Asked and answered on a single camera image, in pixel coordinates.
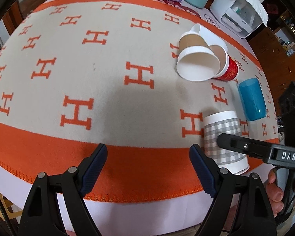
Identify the grey checked paper cup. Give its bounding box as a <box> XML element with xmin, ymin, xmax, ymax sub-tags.
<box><xmin>204</xmin><ymin>110</ymin><xmax>249</xmax><ymax>175</ymax></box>

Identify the blue plastic cup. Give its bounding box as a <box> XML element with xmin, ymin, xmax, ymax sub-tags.
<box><xmin>239</xmin><ymin>78</ymin><xmax>266</xmax><ymax>121</ymax></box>

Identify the red paper cup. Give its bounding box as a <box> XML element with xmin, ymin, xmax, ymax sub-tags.
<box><xmin>210</xmin><ymin>45</ymin><xmax>239</xmax><ymax>81</ymax></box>

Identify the brown paper cup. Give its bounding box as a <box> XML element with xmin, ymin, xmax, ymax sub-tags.
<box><xmin>176</xmin><ymin>31</ymin><xmax>221</xmax><ymax>82</ymax></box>

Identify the white plastic cup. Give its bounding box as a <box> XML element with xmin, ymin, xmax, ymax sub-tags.
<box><xmin>187</xmin><ymin>23</ymin><xmax>228</xmax><ymax>53</ymax></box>

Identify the person's right hand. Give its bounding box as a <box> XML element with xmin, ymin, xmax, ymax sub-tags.
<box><xmin>265</xmin><ymin>168</ymin><xmax>284</xmax><ymax>217</ymax></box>

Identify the dark wooden cabinet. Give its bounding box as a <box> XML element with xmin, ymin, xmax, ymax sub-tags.
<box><xmin>247</xmin><ymin>0</ymin><xmax>295</xmax><ymax>96</ymax></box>

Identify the white countertop sterilizer box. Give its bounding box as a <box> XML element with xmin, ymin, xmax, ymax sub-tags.
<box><xmin>210</xmin><ymin>0</ymin><xmax>262</xmax><ymax>38</ymax></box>

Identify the orange beige H blanket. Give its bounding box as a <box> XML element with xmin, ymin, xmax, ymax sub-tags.
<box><xmin>0</xmin><ymin>0</ymin><xmax>278</xmax><ymax>204</ymax></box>

